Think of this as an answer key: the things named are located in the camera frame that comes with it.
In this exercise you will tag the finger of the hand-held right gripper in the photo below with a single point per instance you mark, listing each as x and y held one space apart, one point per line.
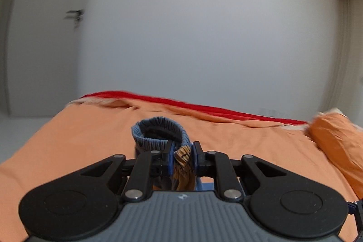
358 210

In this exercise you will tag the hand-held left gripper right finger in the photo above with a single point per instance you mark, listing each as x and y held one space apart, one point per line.
195 158

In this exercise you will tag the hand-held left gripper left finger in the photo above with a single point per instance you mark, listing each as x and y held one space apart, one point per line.
169 158

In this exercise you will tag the blue car print pants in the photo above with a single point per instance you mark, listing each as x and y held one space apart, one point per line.
149 142

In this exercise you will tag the red blanket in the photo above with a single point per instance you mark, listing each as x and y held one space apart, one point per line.
198 107

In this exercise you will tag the orange pillow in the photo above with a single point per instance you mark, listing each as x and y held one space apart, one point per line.
337 142

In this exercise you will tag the orange bed cover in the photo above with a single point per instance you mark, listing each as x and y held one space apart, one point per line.
85 140

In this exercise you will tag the pale curtain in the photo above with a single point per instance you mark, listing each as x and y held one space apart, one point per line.
346 60

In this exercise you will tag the grey door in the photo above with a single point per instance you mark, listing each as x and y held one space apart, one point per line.
42 60

